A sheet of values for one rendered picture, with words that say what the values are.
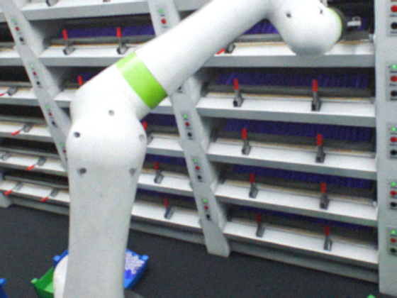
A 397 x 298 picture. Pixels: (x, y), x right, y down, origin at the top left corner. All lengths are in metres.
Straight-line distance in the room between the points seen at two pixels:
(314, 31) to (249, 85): 0.62
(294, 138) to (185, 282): 0.75
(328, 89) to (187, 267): 0.97
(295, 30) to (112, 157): 0.42
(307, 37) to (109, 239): 0.51
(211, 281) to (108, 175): 1.14
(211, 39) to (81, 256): 0.45
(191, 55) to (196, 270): 1.17
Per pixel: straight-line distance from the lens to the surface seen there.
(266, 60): 1.25
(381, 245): 1.51
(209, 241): 1.81
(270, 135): 1.45
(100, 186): 0.68
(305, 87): 1.32
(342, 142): 1.38
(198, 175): 1.60
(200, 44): 0.81
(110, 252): 0.76
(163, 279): 1.83
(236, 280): 1.73
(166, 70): 0.80
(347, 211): 1.46
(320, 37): 0.82
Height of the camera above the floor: 1.25
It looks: 24 degrees down
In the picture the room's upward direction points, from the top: 9 degrees counter-clockwise
